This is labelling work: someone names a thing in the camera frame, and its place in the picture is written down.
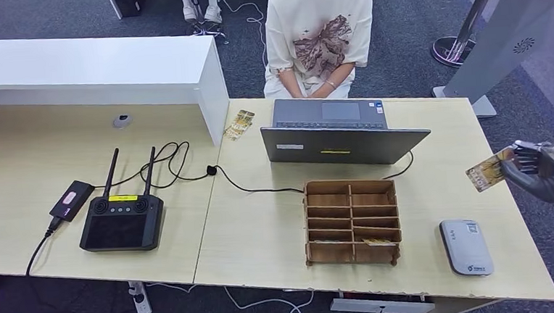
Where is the white floor cable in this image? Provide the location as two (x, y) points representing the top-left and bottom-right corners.
(144, 272), (316, 313)

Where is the white power strip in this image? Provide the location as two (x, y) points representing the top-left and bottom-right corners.
(127, 280), (153, 313)

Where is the wooden card organizer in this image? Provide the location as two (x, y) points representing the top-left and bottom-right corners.
(299, 175), (404, 272)

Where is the black power cable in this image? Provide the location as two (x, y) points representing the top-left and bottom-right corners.
(21, 216), (68, 279)

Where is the small grey dome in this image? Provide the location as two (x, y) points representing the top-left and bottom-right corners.
(112, 113), (133, 131)

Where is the grey kiosk stand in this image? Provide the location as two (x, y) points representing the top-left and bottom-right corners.
(426, 0), (554, 122)

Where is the autumn print hotel card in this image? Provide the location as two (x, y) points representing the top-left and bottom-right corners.
(233, 109), (257, 130)
(464, 146), (518, 194)
(222, 120), (250, 142)

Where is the white counter shelf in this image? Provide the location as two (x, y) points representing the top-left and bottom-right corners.
(0, 25), (233, 159)

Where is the black controller with antennas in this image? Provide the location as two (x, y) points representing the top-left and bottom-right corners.
(73, 145), (167, 256)

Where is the white flat metal bar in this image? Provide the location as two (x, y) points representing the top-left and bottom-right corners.
(328, 292), (436, 313)

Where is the black looped laptop cable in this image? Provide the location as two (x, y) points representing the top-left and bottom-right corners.
(91, 128), (416, 206)

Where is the grey white card reader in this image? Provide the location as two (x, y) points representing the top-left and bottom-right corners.
(438, 217), (496, 279)

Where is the person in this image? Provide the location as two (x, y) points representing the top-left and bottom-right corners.
(257, 0), (380, 104)

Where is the tan room key card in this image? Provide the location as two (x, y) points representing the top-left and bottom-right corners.
(361, 236), (395, 247)

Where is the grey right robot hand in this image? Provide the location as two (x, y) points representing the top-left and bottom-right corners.
(499, 131), (554, 204)

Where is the chrome stanchion post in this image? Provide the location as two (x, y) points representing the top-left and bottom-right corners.
(428, 0), (513, 70)

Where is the black box with pink label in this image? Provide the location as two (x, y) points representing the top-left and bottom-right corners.
(47, 179), (98, 224)

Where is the grey laptop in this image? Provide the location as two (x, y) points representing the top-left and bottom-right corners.
(257, 89), (434, 173)

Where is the black star chair base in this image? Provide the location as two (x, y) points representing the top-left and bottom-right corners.
(187, 19), (230, 48)

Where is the black box with white panel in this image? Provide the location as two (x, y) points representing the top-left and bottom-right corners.
(105, 0), (148, 21)

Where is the thin white cable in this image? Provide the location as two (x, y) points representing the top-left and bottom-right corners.
(223, 0), (270, 73)

